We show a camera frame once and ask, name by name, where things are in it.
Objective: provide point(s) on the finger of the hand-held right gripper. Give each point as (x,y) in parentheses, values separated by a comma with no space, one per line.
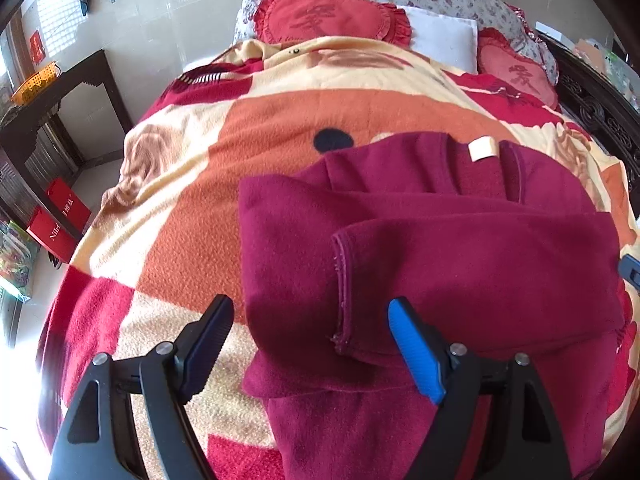
(631,269)

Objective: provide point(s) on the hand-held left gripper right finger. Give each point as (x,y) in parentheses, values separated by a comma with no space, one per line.
(412,345)

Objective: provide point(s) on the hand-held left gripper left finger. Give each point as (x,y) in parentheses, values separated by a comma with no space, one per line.
(210,341)

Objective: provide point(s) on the maroon fleece garment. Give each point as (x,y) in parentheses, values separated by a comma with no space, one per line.
(450,260)

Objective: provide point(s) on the orange red printed blanket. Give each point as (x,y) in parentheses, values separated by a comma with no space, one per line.
(200,185)

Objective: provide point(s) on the dark carved wooden headboard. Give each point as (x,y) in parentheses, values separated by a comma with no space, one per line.
(595,95)

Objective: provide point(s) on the red gift boxes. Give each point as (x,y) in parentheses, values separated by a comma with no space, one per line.
(52,235)

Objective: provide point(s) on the red paper bag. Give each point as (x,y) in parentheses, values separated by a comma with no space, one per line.
(70,205)

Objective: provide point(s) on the colourful printed box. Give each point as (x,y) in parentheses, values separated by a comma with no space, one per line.
(17,260)

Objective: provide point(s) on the pile of colourful packets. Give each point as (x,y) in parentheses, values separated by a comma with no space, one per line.
(600,60)

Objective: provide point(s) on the red heart ruffled pillow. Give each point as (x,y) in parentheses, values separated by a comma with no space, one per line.
(520,75)
(325,15)

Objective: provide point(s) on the dark wooden side table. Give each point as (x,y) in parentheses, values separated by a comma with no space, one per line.
(85,75)

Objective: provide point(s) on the white pillow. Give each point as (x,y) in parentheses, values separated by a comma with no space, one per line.
(440,35)

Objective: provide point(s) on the orange plastic basket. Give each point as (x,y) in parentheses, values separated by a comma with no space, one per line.
(35,82)

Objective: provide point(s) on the small floral pillow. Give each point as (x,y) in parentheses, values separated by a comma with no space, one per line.
(246,15)

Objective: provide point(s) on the red wall paper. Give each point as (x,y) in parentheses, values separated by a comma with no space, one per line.
(37,46)

